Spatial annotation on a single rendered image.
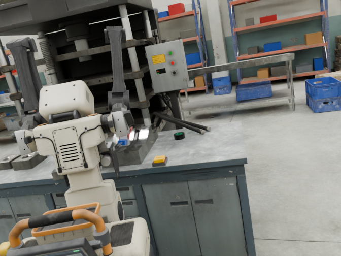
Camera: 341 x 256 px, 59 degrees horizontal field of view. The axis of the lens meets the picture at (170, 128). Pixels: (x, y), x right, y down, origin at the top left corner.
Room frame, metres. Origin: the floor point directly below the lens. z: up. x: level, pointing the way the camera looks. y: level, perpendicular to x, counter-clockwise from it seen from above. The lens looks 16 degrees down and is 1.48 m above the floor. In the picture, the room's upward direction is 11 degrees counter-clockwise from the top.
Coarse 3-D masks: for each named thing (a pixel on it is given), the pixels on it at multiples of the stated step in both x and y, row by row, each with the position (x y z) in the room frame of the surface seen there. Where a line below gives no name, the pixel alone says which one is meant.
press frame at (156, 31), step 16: (128, 16) 3.30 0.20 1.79; (64, 32) 3.47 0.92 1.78; (96, 32) 3.39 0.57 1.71; (144, 32) 3.27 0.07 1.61; (64, 48) 3.55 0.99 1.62; (144, 48) 3.35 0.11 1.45; (64, 64) 3.56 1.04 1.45; (80, 64) 3.52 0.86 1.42; (96, 64) 3.48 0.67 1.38; (128, 64) 3.39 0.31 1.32; (144, 64) 3.35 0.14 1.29; (128, 80) 3.40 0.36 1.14; (144, 80) 3.36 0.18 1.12
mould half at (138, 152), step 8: (144, 128) 2.03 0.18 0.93; (144, 136) 1.95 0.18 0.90; (152, 136) 2.05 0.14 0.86; (136, 144) 1.85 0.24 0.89; (144, 144) 1.85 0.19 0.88; (152, 144) 2.01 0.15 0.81; (120, 152) 1.74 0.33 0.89; (136, 152) 1.72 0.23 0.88; (144, 152) 1.81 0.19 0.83; (120, 160) 1.74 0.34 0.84; (128, 160) 1.73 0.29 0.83; (136, 160) 1.72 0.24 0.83
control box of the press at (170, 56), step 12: (156, 48) 2.55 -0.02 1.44; (168, 48) 2.53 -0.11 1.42; (180, 48) 2.51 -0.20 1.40; (156, 60) 2.56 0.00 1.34; (168, 60) 2.53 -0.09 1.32; (180, 60) 2.51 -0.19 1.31; (156, 72) 2.56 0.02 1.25; (168, 72) 2.54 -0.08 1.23; (180, 72) 2.52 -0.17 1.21; (156, 84) 2.57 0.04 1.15; (168, 84) 2.54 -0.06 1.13; (180, 84) 2.52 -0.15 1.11; (168, 96) 2.63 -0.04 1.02
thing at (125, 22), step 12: (120, 12) 2.48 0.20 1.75; (144, 12) 3.13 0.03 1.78; (144, 24) 3.14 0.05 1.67; (0, 48) 2.74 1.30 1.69; (132, 48) 2.47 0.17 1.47; (0, 60) 2.74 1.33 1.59; (132, 60) 2.47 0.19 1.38; (12, 84) 2.74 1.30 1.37; (144, 96) 2.48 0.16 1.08; (168, 108) 3.18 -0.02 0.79; (144, 120) 2.48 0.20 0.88
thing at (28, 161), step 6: (24, 156) 2.16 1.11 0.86; (30, 156) 2.11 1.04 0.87; (36, 156) 2.12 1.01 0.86; (42, 156) 2.18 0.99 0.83; (12, 162) 2.07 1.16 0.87; (18, 162) 2.06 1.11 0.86; (24, 162) 2.05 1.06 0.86; (30, 162) 2.04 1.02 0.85; (36, 162) 2.10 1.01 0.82; (18, 168) 2.06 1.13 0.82; (24, 168) 2.05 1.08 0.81; (30, 168) 2.04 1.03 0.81
